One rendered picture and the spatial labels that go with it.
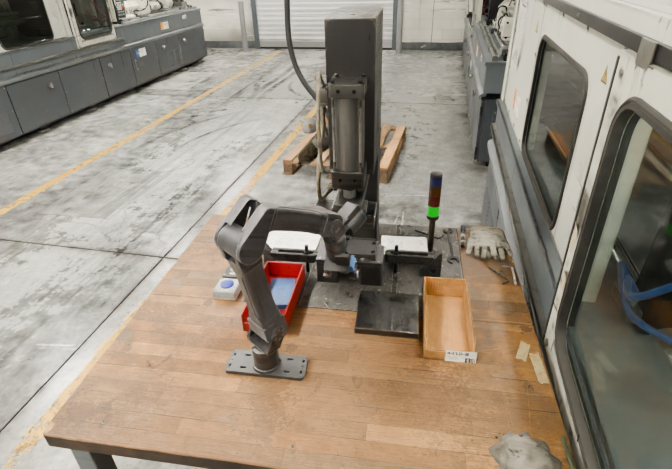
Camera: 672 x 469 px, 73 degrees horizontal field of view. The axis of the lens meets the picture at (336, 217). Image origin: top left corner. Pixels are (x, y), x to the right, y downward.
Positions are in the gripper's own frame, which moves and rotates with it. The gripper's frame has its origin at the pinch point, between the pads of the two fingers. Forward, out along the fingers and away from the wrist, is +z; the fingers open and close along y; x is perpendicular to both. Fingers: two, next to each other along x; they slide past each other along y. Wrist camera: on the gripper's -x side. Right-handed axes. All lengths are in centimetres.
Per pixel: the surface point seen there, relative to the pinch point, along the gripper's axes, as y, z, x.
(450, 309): -7.3, 6.8, -31.9
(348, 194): 17.3, -12.3, -1.3
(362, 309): -10.8, 3.4, -7.3
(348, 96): 29.1, -38.5, -1.9
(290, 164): 197, 216, 89
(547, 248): 17, 13, -62
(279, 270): 1.7, 9.7, 20.4
